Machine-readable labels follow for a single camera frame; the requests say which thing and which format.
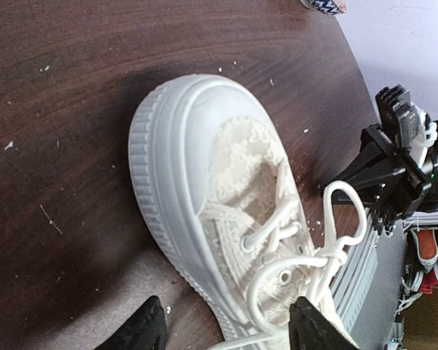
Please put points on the white lace sneaker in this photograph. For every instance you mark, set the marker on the white lace sneaker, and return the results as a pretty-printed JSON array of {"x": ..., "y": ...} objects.
[{"x": 215, "y": 188}]

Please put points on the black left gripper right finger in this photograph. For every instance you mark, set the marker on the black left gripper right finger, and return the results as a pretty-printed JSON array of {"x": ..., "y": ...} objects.
[{"x": 310, "y": 330}]

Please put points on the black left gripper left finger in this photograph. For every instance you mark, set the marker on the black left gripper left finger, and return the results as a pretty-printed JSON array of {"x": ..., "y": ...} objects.
[{"x": 145, "y": 329}]

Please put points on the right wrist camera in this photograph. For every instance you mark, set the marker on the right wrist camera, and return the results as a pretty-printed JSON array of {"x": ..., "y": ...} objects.
[{"x": 410, "y": 128}]

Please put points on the orange white shoe background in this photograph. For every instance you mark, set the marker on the orange white shoe background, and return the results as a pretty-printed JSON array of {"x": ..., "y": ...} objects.
[{"x": 421, "y": 262}]

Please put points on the red white patterned bowl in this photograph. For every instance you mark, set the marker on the red white patterned bowl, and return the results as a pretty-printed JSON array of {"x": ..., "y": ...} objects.
[{"x": 326, "y": 7}]

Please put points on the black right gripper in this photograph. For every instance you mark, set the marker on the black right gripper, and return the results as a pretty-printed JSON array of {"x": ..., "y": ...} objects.
[{"x": 405, "y": 175}]

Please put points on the aluminium front rail base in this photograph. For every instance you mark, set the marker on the aluminium front rail base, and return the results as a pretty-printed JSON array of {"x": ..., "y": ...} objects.
[{"x": 351, "y": 285}]

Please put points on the cardboard box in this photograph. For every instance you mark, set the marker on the cardboard box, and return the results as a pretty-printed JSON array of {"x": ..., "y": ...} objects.
[{"x": 421, "y": 323}]

